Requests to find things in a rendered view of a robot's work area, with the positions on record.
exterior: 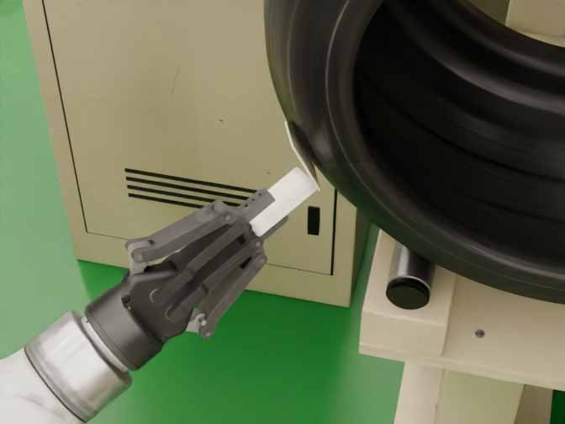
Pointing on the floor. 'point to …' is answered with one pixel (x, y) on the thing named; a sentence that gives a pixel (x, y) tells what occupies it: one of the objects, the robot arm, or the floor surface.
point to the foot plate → (409, 405)
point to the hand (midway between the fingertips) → (277, 201)
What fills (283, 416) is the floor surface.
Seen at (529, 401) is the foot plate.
